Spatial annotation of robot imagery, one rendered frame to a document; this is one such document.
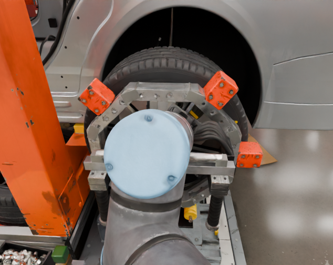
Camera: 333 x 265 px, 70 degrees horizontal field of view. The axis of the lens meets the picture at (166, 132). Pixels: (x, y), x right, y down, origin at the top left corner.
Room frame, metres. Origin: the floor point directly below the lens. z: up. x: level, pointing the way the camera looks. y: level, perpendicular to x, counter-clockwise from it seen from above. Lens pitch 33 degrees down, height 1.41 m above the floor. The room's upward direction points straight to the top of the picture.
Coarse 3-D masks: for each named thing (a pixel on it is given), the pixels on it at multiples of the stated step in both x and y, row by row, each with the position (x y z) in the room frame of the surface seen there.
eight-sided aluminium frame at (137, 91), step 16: (128, 96) 0.69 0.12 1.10; (144, 96) 0.69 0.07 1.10; (160, 96) 0.69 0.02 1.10; (176, 96) 0.69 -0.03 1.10; (192, 96) 0.68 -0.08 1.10; (112, 112) 0.70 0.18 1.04; (208, 112) 0.68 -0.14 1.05; (224, 112) 0.73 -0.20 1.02; (96, 128) 0.70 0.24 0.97; (224, 128) 0.68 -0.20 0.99; (96, 144) 0.70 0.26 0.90; (192, 192) 0.73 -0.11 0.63; (208, 192) 0.68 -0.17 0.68
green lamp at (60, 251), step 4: (56, 248) 0.45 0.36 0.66; (60, 248) 0.45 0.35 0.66; (64, 248) 0.45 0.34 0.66; (56, 252) 0.44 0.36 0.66; (60, 252) 0.44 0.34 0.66; (64, 252) 0.44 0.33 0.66; (68, 252) 0.45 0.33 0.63; (52, 256) 0.43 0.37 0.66; (56, 256) 0.43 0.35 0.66; (60, 256) 0.42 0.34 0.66; (64, 256) 0.43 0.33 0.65; (56, 260) 0.42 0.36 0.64; (60, 260) 0.42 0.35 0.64; (64, 260) 0.42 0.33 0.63
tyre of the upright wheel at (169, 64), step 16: (160, 48) 0.96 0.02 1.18; (176, 48) 0.96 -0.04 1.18; (128, 64) 0.84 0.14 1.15; (144, 64) 0.79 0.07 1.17; (160, 64) 0.78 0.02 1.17; (176, 64) 0.78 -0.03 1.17; (192, 64) 0.79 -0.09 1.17; (208, 64) 0.88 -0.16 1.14; (112, 80) 0.78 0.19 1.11; (128, 80) 0.78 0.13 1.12; (144, 80) 0.78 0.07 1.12; (160, 80) 0.77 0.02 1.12; (176, 80) 0.77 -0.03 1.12; (192, 80) 0.77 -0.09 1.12; (208, 80) 0.76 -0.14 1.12; (240, 112) 0.76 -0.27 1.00; (240, 128) 0.76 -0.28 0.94
